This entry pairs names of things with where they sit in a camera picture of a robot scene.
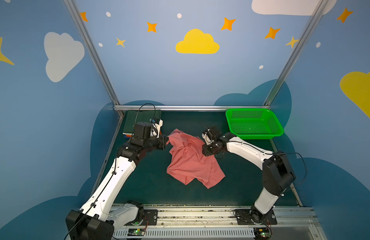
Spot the pink red t-shirt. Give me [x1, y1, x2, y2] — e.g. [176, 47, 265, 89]
[167, 129, 225, 189]

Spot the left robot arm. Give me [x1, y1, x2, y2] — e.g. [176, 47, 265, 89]
[65, 118, 169, 240]

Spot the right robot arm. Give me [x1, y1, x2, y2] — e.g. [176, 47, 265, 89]
[202, 130, 296, 224]

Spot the green plastic basket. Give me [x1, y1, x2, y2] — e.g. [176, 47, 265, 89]
[226, 108, 284, 140]

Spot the left controller board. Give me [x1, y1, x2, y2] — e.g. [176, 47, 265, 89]
[128, 229, 146, 237]

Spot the controller board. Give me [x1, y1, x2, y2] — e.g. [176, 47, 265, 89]
[128, 229, 146, 237]
[254, 228, 272, 240]

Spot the right controller board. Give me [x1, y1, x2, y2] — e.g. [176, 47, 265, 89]
[254, 228, 272, 240]

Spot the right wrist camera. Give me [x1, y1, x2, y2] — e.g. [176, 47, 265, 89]
[202, 126, 222, 146]

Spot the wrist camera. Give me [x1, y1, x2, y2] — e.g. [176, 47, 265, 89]
[202, 126, 222, 146]
[151, 117, 163, 138]

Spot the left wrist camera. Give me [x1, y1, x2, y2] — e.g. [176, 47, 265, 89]
[151, 117, 163, 138]

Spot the rear aluminium frame bar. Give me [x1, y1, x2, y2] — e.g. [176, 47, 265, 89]
[114, 104, 271, 112]

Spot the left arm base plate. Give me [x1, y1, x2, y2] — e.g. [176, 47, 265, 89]
[136, 209, 159, 226]

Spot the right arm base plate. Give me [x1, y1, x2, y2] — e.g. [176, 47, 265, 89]
[233, 209, 277, 225]

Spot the aluminium front rail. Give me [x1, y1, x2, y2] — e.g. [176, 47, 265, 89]
[111, 204, 327, 240]

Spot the left aluminium frame post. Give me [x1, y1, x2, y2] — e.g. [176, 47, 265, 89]
[64, 0, 120, 105]

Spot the aluminium frame post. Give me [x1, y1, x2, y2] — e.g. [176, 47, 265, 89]
[64, 0, 120, 105]
[263, 0, 329, 108]

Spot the right aluminium frame post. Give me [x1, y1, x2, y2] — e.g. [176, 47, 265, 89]
[263, 0, 329, 108]

